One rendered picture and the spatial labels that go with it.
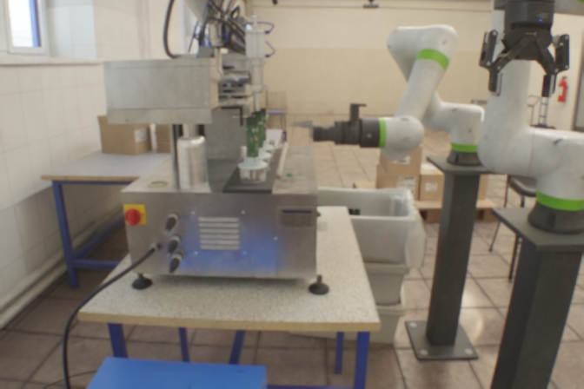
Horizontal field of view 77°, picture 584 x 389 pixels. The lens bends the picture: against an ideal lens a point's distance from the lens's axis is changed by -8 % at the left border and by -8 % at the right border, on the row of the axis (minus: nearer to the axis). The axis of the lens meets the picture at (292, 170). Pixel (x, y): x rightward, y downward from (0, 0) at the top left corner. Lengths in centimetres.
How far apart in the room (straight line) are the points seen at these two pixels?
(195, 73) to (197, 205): 31
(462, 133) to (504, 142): 64
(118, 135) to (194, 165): 190
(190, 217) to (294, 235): 26
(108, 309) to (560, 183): 116
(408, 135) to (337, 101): 1020
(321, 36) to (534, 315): 1050
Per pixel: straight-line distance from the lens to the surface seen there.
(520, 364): 137
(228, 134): 128
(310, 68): 1128
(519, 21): 71
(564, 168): 114
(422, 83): 141
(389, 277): 191
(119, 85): 102
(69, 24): 355
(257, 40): 106
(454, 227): 186
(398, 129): 119
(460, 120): 175
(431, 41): 149
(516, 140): 113
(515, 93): 113
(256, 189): 94
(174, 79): 97
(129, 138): 281
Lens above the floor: 132
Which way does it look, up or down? 15 degrees down
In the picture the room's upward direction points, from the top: straight up
